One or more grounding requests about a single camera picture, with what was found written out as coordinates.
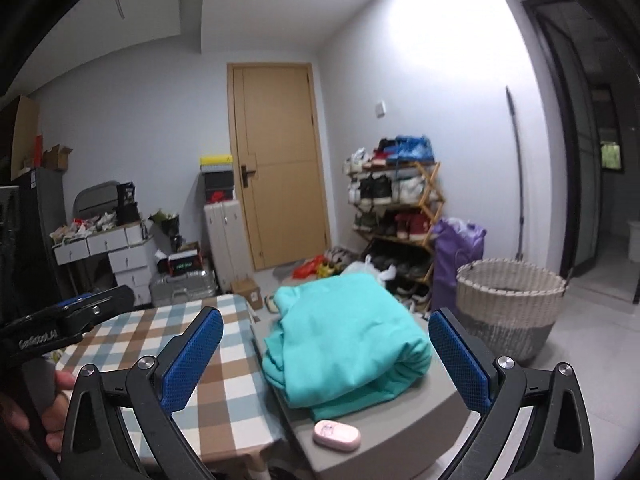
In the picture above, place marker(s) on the dark glass door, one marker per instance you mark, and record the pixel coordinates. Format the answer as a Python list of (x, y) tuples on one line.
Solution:
[(565, 160)]

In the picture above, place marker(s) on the grey side table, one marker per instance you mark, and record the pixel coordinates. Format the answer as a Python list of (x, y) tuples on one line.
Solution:
[(400, 425)]

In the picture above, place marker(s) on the white light switch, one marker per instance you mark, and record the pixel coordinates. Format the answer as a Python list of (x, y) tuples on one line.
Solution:
[(380, 109)]

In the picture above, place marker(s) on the black box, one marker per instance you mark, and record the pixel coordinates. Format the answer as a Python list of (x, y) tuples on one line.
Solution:
[(128, 205)]

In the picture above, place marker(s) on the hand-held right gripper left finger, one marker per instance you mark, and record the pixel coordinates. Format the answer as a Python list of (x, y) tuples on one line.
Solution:
[(192, 360)]

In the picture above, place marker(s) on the dark wrapped flower bouquet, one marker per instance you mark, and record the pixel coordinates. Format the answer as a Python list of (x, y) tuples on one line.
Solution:
[(167, 222)]

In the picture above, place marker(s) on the wooden shoe rack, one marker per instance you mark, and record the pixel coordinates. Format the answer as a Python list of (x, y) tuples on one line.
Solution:
[(395, 200)]

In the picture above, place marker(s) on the small cardboard box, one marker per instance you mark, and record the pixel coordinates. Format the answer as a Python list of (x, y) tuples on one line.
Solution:
[(246, 294)]

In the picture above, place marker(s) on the yellow shoebox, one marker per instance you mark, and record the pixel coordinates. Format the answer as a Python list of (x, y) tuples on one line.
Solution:
[(216, 162)]

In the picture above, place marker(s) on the wooden door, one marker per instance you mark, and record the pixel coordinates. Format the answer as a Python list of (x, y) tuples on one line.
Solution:
[(280, 135)]

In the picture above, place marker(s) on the slipper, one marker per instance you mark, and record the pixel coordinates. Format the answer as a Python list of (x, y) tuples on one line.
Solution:
[(270, 304)]

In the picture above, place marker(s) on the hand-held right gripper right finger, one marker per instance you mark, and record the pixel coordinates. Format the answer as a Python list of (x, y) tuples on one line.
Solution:
[(460, 360)]

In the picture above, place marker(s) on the black red shoebox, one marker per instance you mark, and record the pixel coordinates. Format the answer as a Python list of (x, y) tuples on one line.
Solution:
[(217, 187)]

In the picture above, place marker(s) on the grey chair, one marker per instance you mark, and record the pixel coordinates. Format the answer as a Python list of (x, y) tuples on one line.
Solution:
[(95, 197)]

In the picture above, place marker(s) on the white drawer desk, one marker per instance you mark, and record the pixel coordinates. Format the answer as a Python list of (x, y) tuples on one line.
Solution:
[(130, 260)]

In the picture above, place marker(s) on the woven laundry basket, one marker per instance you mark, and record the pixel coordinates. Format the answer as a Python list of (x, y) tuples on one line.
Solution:
[(510, 310)]

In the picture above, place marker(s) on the silver suitcase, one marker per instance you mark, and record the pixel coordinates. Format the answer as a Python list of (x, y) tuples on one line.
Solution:
[(180, 287)]

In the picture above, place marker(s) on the flat cardboard box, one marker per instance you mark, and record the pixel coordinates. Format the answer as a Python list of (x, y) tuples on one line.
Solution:
[(25, 135)]

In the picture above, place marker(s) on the white plastic bag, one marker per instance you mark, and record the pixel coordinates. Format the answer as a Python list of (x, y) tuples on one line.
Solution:
[(370, 267)]

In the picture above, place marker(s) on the open cardboard box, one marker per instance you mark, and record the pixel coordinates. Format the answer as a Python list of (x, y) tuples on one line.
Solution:
[(57, 159)]

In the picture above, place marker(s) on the teal jacket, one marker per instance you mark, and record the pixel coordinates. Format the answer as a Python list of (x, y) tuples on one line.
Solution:
[(340, 340)]

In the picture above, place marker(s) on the pile of floor shoes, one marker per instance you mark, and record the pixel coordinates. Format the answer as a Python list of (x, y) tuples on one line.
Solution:
[(340, 257)]

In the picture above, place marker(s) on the person's left hand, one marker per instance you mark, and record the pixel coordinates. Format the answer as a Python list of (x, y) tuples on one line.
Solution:
[(55, 415)]

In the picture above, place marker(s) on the red bag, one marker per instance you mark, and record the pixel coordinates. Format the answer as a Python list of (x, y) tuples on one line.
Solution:
[(307, 269)]

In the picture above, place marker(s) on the pile of desk clutter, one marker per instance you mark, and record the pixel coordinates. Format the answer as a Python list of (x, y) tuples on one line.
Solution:
[(85, 227)]

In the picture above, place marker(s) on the pink case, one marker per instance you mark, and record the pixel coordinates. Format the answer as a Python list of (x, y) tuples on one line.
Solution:
[(336, 435)]

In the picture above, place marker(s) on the mop pole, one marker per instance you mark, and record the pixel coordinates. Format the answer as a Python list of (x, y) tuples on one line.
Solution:
[(515, 160)]

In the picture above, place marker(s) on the black cabinet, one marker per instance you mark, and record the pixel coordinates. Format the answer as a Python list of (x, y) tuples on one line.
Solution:
[(45, 235)]

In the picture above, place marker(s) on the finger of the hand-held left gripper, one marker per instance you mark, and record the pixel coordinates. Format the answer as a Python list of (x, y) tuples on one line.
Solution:
[(100, 310)]

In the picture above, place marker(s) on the checked blanket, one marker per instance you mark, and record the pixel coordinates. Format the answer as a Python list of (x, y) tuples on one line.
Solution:
[(225, 385)]

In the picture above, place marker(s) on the purple bag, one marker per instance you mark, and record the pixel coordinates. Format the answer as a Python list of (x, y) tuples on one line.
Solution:
[(450, 260)]

